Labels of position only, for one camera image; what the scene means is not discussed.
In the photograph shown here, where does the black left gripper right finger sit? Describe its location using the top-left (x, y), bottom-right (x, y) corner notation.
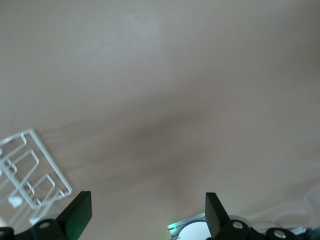
top-left (205, 192), bottom-right (300, 240)

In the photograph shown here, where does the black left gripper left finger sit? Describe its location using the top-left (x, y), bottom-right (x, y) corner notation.
top-left (0, 191), bottom-right (93, 240)

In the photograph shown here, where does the white wire cup rack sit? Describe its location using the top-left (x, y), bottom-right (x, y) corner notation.
top-left (0, 128), bottom-right (73, 226)

